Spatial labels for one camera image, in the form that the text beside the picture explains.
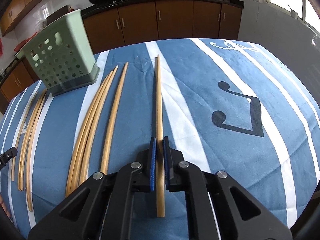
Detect white cup on windowsill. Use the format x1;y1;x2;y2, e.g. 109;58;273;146
288;4;299;20

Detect bamboo chopstick group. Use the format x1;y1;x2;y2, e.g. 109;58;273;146
10;92;37;181
20;88;48;191
78;65;119;185
18;89;47;191
64;73;111;198
25;94;47;212
66;69;117;196

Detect bamboo chopstick left group leftmost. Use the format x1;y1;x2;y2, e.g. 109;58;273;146
10;92;37;181

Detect brown lower kitchen cabinets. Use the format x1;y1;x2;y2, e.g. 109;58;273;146
1;0;244;113

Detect green perforated utensil holder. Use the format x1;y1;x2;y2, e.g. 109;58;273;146
22;9;100;96

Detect bamboo chopstick right group middle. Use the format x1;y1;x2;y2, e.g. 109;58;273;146
66;69;117;196

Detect blue white striped tablecloth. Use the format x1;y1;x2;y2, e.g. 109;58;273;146
1;38;319;239

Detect bamboo chopstick left group rightmost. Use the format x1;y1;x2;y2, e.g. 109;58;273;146
25;94;47;212

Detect green and red basins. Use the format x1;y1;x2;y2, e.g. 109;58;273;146
14;38;30;53

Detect bamboo chopstick right group left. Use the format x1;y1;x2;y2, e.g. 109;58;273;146
64;73;111;198

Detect dark cutting board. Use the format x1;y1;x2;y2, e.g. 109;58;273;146
46;5;69;25

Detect person's left hand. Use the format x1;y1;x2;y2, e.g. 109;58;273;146
0;194;12;223

